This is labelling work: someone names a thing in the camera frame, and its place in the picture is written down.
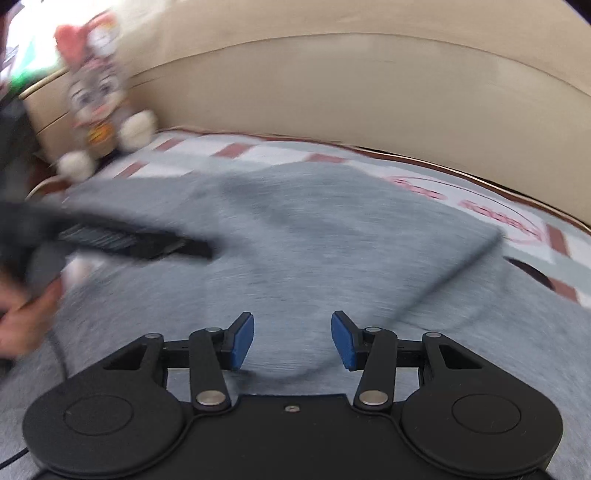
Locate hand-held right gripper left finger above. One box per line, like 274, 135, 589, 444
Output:
102, 311, 256, 413

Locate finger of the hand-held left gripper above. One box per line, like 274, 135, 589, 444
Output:
152, 232, 214, 265

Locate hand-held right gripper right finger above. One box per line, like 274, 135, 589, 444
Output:
331, 310, 482, 411

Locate grey fuzzy sweater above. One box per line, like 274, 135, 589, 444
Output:
0, 161, 591, 480

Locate person's left hand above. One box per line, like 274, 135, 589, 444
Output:
0, 276, 64, 359

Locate checked bed blanket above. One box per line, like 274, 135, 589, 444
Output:
28, 129, 591, 306

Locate beige bedside cabinet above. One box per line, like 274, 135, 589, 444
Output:
21, 69, 80, 158

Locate grey plush bunny toy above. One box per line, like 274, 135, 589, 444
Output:
54, 13, 158, 182

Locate beige padded headboard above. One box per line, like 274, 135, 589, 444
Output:
124, 0, 591, 232

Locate thin black cable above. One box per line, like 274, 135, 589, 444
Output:
0, 332, 71, 468

